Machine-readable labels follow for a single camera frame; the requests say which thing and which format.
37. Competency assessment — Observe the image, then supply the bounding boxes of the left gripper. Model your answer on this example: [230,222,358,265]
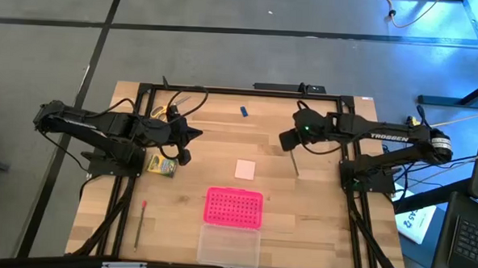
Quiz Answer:
[135,112,205,150]

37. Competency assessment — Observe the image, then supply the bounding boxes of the yellow-handled scissors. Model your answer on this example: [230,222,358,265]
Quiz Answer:
[149,94,192,123]

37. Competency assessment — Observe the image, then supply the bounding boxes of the green yellow crayon box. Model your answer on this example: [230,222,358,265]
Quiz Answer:
[145,153,179,179]

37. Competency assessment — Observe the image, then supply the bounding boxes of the pink-lidded clear pencil case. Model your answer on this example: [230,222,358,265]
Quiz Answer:
[195,185,265,268]

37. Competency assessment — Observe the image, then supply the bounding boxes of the pencil with red eraser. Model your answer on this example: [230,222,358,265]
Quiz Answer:
[133,199,148,253]

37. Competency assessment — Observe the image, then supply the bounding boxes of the pink sticky note pad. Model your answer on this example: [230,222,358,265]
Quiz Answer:
[234,158,258,182]

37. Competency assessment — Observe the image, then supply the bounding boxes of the black metal stand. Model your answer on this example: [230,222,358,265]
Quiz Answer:
[417,0,478,110]

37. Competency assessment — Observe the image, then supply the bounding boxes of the white printed booklet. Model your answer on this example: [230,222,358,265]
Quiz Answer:
[391,182,438,246]

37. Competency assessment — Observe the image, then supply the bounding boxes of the black laptop with keyboard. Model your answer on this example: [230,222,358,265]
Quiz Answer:
[430,190,478,268]

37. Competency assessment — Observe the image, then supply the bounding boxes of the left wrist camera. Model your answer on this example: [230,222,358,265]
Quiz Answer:
[175,147,193,168]

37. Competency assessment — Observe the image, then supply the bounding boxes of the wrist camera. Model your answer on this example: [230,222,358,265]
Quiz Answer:
[175,147,193,168]
[277,126,304,153]

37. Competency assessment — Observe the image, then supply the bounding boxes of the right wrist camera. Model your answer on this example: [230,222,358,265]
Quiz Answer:
[277,126,304,153]

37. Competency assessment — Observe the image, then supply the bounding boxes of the black bar camera mount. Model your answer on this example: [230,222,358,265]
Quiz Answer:
[252,81,328,95]

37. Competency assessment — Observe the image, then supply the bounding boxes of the black aluminium table frame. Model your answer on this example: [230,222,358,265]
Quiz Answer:
[65,79,415,268]

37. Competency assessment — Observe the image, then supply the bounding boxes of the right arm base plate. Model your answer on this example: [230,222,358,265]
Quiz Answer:
[338,158,397,194]

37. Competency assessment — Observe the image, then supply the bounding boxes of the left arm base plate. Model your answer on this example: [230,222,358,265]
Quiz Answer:
[80,145,146,178]

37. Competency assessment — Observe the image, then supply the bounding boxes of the black cable bundle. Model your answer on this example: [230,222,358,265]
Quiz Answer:
[344,191,407,268]
[71,174,138,259]

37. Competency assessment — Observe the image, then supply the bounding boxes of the beige floor cable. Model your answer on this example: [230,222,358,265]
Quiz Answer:
[379,0,443,31]

